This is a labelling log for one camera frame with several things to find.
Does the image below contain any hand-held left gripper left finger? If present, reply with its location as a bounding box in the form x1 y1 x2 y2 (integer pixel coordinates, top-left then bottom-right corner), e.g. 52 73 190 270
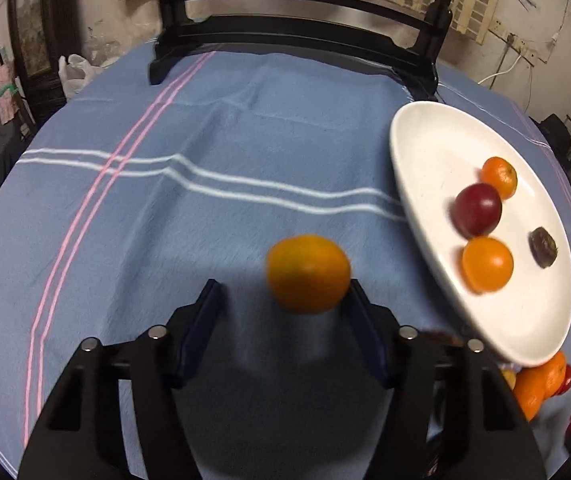
18 278 226 480

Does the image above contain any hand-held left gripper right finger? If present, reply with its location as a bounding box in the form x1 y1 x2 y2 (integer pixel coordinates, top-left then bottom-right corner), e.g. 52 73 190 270
348 278 549 480

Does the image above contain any large orange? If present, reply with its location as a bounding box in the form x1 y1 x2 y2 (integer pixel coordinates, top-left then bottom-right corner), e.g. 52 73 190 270
513 350 567 422
266 234 352 316

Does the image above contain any white oval plate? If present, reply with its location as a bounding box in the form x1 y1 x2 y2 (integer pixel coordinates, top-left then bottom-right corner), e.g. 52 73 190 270
389 101 571 367

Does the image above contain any blue striped tablecloth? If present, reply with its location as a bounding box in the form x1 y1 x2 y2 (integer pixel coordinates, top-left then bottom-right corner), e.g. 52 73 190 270
0 40 571 480

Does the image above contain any dark water chestnut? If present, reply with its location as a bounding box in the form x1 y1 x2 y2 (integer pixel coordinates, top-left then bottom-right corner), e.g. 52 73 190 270
529 226 559 268

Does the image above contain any small mandarin with green stem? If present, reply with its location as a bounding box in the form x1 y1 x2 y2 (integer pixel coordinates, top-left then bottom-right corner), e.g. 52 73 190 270
482 156 518 200

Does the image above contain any white plastic bag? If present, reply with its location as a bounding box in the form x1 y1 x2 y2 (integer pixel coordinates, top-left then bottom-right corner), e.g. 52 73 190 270
58 54 104 101

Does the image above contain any black framed embroidered table screen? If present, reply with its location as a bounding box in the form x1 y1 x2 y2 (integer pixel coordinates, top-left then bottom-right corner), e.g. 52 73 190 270
148 0 463 103

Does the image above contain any dark wooden cabinet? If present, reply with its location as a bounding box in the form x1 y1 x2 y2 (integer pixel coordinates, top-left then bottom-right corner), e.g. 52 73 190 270
8 0 86 106

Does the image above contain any checked beige curtain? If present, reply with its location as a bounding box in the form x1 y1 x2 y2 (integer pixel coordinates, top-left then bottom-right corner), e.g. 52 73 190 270
116 0 511 46

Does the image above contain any white power cable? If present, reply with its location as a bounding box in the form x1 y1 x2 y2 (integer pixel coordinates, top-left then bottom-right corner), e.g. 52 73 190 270
478 52 523 86

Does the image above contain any white wall socket strip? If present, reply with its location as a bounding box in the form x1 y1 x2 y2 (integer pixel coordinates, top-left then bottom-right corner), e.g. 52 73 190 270
490 17 551 63

